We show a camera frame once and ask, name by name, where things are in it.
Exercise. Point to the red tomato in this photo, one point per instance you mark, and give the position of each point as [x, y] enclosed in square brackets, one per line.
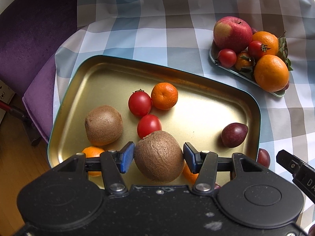
[140, 103]
[148, 124]

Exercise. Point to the small mandarin plate front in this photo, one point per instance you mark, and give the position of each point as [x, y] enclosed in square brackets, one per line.
[243, 60]

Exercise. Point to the tomato on plate middle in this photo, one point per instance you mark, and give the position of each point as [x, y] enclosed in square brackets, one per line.
[257, 49]

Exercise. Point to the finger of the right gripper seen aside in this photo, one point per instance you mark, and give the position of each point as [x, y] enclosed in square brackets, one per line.
[303, 174]

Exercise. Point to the red apple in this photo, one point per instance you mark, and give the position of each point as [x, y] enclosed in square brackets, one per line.
[232, 33]

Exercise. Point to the large back orange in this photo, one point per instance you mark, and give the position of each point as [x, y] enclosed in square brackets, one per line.
[270, 42]

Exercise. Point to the large front orange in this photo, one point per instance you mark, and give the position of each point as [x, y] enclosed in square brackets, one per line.
[271, 73]

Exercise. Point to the large brown kiwi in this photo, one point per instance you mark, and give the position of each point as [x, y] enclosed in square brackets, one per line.
[159, 157]

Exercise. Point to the dark purple plum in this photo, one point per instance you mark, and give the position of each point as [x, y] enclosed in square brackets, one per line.
[263, 158]

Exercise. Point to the purple velvet ornate chair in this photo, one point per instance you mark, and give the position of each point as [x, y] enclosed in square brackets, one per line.
[31, 33]

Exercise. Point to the cherry tomato on plate front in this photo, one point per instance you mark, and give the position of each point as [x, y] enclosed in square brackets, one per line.
[227, 58]

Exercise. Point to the plum on plate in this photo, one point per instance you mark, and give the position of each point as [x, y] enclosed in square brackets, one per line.
[286, 86]

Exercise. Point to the small mandarin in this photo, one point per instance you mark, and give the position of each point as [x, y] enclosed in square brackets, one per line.
[191, 177]

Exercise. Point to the light green fruit plate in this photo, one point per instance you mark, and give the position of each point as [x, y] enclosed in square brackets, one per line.
[247, 73]

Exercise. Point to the large orange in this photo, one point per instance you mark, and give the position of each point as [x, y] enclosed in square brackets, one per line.
[270, 42]
[271, 73]

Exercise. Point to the checkered blue brown tablecloth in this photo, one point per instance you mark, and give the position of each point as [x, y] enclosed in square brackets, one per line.
[178, 34]

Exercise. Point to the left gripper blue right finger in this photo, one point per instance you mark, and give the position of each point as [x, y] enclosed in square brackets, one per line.
[205, 165]

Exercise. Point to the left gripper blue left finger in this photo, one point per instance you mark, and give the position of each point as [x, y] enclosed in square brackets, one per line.
[113, 164]

